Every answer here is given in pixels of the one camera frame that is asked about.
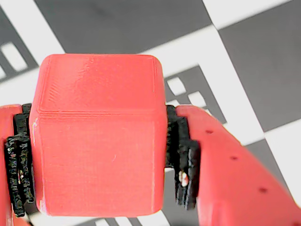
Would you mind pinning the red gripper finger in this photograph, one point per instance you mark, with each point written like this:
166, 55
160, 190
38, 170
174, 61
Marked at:
230, 176
9, 164

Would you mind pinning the black white marker mat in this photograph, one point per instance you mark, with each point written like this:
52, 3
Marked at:
117, 23

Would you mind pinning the red cube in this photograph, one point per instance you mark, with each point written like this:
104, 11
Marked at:
98, 141

